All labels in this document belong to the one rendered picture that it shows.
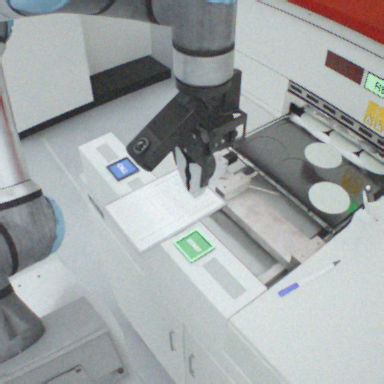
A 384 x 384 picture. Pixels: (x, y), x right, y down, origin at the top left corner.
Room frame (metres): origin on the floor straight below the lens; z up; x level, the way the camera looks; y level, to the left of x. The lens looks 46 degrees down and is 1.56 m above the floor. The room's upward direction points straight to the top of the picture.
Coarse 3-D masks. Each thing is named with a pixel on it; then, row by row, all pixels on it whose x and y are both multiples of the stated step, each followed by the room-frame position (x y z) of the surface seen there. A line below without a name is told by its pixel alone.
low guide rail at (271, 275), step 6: (318, 234) 0.55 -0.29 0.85; (324, 234) 0.55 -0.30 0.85; (276, 264) 0.47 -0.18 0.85; (270, 270) 0.45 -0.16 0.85; (276, 270) 0.45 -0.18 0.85; (282, 270) 0.45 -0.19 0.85; (264, 276) 0.44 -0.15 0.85; (270, 276) 0.44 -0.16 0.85; (276, 276) 0.44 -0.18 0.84; (264, 282) 0.42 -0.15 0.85; (270, 282) 0.43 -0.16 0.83
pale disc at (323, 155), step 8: (312, 144) 0.81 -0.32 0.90; (320, 144) 0.81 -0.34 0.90; (312, 152) 0.78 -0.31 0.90; (320, 152) 0.78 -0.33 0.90; (328, 152) 0.78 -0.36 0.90; (336, 152) 0.78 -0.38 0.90; (312, 160) 0.75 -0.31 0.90; (320, 160) 0.75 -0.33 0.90; (328, 160) 0.75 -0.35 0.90; (336, 160) 0.75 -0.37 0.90
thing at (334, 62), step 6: (330, 54) 0.92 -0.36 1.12; (330, 60) 0.92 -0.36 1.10; (336, 60) 0.90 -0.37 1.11; (342, 60) 0.89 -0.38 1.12; (330, 66) 0.92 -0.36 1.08; (336, 66) 0.90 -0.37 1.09; (342, 66) 0.89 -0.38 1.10; (348, 66) 0.87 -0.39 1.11; (354, 66) 0.86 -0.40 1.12; (342, 72) 0.88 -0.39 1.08; (348, 72) 0.87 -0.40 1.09; (354, 72) 0.86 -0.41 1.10; (360, 72) 0.84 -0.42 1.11; (354, 78) 0.85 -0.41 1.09
